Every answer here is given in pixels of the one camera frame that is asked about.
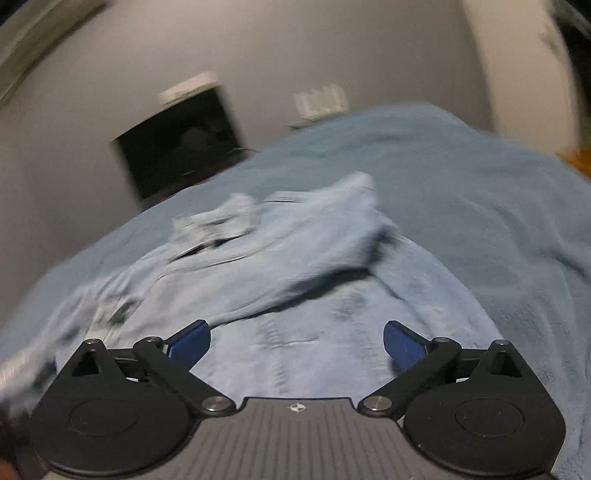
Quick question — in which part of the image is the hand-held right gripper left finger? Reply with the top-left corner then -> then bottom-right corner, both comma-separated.
54,319 -> 236,418

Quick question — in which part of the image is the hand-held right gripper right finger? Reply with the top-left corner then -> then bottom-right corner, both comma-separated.
358,320 -> 539,418

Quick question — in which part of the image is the light blue denim garment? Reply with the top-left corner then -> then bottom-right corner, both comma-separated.
0,171 -> 504,416

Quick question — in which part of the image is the blue fleece blanket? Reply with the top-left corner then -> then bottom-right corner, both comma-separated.
0,104 -> 591,480

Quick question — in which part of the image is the black flat screen television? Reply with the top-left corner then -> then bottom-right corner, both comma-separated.
110,85 -> 246,205

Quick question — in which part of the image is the white box on television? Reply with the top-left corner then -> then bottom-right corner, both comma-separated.
158,71 -> 221,105

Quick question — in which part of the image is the cream door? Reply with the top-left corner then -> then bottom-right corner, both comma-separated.
462,0 -> 583,160

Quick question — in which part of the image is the white wall outlet panel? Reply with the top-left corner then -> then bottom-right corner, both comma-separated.
292,84 -> 348,117

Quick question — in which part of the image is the white wall air conditioner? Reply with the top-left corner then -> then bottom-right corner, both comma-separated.
0,0 -> 110,103

